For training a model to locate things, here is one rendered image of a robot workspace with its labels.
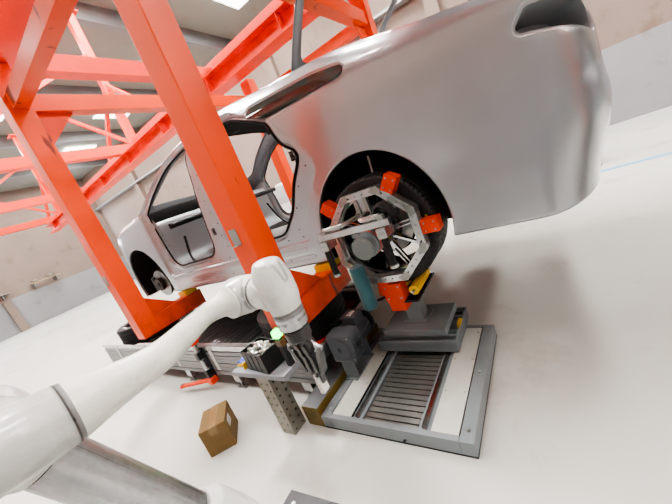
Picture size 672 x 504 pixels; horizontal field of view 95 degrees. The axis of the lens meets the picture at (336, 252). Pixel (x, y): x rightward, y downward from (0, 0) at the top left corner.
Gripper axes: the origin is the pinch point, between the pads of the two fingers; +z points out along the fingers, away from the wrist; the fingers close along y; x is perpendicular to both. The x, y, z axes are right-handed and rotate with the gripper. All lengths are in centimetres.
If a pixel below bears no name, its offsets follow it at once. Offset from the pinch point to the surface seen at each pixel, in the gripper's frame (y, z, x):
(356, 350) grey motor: -37, 42, 64
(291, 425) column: -71, 65, 27
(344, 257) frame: -39, -5, 90
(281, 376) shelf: -54, 26, 25
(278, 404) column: -73, 50, 27
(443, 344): 3, 57, 89
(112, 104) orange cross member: -258, -185, 132
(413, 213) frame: 10, -22, 90
